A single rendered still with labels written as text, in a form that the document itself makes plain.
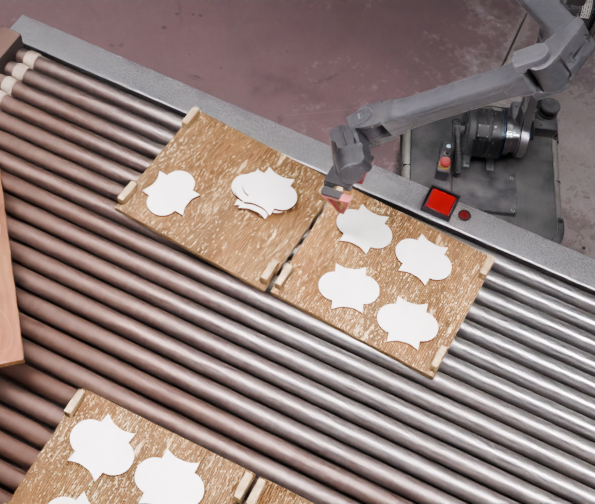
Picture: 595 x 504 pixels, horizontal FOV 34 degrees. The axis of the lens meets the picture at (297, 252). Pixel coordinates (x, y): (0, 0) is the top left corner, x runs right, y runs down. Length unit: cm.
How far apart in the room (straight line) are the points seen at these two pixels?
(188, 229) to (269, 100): 151
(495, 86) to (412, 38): 209
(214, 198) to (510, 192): 128
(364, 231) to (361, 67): 164
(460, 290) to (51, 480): 98
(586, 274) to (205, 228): 91
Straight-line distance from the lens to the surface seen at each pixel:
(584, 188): 374
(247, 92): 375
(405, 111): 201
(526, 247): 241
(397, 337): 219
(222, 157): 241
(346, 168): 201
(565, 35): 193
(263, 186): 233
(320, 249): 228
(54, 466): 208
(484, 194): 328
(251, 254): 226
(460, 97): 197
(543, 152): 347
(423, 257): 230
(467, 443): 215
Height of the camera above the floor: 289
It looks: 59 degrees down
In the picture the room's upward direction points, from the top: 8 degrees clockwise
